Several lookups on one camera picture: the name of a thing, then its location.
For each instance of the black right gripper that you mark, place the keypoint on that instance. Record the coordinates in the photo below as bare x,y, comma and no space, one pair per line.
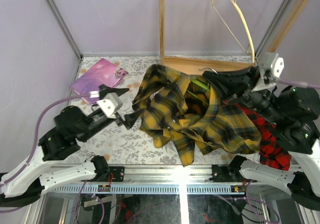
233,82

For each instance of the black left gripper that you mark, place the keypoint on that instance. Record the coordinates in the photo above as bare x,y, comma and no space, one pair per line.
119,120

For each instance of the green clothes hanger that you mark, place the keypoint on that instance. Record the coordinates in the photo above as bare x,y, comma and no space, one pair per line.
204,88

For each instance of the yellow plaid shirt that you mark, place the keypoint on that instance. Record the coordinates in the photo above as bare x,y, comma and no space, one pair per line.
171,114

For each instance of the cream clothes hanger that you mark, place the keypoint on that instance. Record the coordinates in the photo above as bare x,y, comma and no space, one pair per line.
237,27

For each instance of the red black plaid shirt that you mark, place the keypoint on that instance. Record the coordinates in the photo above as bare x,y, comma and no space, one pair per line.
271,153

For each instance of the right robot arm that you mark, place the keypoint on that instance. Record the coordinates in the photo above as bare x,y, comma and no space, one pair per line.
293,113

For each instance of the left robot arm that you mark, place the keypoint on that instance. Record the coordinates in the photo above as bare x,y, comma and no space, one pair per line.
33,177

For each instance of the purple folded cloth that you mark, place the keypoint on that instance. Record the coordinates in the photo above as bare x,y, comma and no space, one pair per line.
102,73

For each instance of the wooden clothes rack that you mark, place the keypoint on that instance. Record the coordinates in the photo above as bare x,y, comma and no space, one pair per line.
192,36

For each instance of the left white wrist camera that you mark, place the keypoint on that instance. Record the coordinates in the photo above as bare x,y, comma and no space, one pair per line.
109,104

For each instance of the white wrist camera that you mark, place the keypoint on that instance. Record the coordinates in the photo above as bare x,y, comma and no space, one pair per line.
270,68
109,104

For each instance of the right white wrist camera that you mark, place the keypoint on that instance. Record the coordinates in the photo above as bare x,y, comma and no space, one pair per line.
270,68

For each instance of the aluminium mounting rail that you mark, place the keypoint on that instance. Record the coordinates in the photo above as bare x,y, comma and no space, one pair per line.
144,179

